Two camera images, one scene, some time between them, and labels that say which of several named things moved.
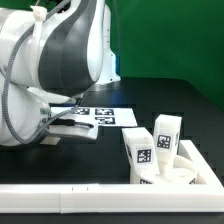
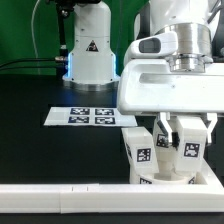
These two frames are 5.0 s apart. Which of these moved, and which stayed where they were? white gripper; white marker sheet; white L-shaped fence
Moved: white gripper
Stayed: white L-shaped fence; white marker sheet
